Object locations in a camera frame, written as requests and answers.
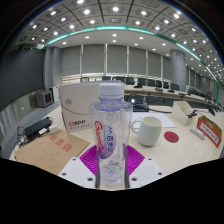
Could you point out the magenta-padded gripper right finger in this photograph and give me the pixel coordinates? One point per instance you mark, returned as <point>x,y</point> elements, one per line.
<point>138,163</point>

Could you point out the black power adapter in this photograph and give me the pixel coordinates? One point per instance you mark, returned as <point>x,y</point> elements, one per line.
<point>37,127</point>

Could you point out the row of black office chairs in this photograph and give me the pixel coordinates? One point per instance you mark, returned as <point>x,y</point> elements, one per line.
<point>146,82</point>

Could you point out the cardboard box with red side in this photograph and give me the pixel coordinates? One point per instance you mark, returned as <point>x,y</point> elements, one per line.
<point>209,131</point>

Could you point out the clear plastic water bottle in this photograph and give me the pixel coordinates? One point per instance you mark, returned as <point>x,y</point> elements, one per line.
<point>110,133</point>

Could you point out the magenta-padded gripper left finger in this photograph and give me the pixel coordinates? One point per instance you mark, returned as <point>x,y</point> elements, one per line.
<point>85,163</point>

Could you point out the white ceramic mug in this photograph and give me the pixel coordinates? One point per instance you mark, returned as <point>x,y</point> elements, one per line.
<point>150,131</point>

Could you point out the flat round red coaster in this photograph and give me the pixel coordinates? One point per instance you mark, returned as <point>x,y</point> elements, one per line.
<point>171,137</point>

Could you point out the cream desk organizer box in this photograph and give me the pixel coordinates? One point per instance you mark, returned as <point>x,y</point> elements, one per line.
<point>181,115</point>

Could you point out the white carton box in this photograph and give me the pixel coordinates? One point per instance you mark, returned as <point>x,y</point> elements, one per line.
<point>78,106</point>

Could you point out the black marker pen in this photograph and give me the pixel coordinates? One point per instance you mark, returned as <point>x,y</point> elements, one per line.
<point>192,113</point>

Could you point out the grey boxy monitor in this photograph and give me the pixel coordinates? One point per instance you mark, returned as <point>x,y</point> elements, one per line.
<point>45,99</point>

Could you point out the brown paper envelope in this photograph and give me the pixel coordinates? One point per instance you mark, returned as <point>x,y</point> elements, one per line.
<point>46,150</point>

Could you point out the group of ceiling lights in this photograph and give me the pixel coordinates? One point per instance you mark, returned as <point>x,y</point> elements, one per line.
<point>115,9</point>

